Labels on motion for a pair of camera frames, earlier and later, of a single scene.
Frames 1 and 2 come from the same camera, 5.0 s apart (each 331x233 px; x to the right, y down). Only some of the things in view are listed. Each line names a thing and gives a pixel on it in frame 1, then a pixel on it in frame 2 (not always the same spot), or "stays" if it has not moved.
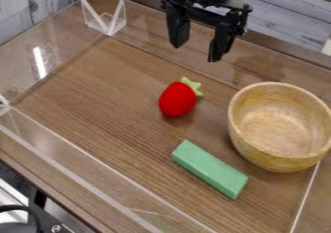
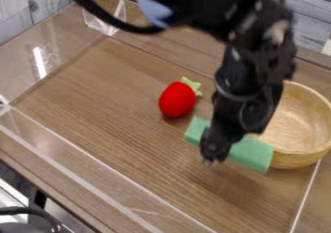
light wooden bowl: x=278 y=126 stays
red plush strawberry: x=178 y=98 stays
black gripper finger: x=223 y=41 to x=224 y=142
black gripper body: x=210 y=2 to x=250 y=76
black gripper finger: x=179 y=23 to x=208 y=143
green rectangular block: x=222 y=176 to x=247 y=151
